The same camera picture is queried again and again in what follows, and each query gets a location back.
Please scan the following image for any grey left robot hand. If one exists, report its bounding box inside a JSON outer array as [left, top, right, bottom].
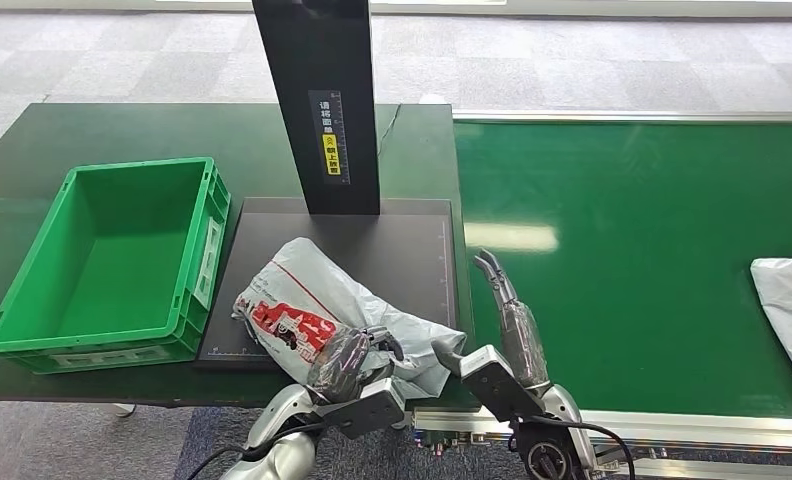
[[305, 325, 406, 406]]

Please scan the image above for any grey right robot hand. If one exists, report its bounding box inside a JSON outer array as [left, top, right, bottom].
[[472, 248, 554, 393]]

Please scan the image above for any white package with red print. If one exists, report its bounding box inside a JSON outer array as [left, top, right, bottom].
[[231, 237, 469, 401]]

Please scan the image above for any black weighing device with column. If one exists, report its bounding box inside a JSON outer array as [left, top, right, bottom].
[[193, 0, 461, 372]]

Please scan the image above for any green plastic basket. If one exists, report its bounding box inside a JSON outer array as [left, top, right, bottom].
[[0, 156, 232, 376]]

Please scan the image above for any plain white package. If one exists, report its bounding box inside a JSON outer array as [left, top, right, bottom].
[[749, 253, 792, 397]]

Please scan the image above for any green conveyor belt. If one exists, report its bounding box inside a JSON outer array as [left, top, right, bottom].
[[411, 109, 792, 480]]

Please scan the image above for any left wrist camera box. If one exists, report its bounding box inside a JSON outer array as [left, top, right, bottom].
[[315, 376, 408, 441]]

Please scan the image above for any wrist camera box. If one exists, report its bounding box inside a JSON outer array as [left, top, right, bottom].
[[315, 376, 408, 441], [430, 339, 547, 424]]

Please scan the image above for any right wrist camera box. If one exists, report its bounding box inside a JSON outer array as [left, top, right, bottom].
[[430, 339, 547, 424]]

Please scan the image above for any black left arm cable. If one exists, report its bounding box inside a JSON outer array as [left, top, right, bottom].
[[183, 421, 328, 480]]

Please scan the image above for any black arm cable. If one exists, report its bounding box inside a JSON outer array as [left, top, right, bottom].
[[183, 421, 328, 480], [520, 414, 637, 480]]

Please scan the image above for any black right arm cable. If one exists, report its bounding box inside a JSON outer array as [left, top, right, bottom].
[[520, 414, 637, 480]]

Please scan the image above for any thin black table cable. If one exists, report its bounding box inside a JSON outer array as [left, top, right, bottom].
[[376, 103, 403, 160]]

